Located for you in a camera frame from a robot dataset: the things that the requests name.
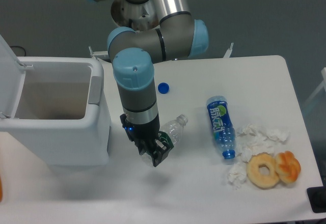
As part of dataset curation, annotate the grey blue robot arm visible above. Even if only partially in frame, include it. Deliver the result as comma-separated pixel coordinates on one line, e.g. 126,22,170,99
91,0,209,166

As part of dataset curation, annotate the large crumpled white tissue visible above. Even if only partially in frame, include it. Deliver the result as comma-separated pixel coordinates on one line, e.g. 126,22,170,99
235,124,290,162

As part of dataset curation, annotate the clear green-label plastic bottle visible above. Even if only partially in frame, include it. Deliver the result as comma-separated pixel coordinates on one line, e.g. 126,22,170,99
141,114,189,167

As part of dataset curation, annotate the white trash can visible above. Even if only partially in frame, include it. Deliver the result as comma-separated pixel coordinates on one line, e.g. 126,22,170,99
1,40,111,166

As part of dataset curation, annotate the small crumpled white tissue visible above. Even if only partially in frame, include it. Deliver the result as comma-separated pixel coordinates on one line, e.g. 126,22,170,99
227,162,247,189

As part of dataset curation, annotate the black device at edge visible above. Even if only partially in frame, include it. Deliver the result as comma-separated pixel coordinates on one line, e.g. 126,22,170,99
307,186,325,213

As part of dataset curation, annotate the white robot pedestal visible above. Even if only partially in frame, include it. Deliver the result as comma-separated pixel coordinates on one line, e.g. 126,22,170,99
111,0,159,32

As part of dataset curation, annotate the blue-label plastic bottle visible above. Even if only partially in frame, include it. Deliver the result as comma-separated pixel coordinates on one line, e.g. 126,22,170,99
206,96,236,160

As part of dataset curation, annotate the blue bottle cap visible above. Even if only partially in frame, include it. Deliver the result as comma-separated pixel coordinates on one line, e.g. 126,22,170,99
157,82,170,94

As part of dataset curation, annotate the orange glazed twisted bun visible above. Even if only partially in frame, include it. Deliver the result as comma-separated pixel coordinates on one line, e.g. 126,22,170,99
275,151,301,184

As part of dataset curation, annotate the ring donut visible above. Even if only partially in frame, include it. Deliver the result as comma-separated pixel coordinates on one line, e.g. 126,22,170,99
247,153,280,189

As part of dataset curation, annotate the orange object at edge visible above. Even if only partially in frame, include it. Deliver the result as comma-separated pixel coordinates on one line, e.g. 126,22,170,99
0,177,3,202

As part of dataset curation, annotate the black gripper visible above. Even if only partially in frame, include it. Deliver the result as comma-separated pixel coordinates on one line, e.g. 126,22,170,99
120,114,171,167

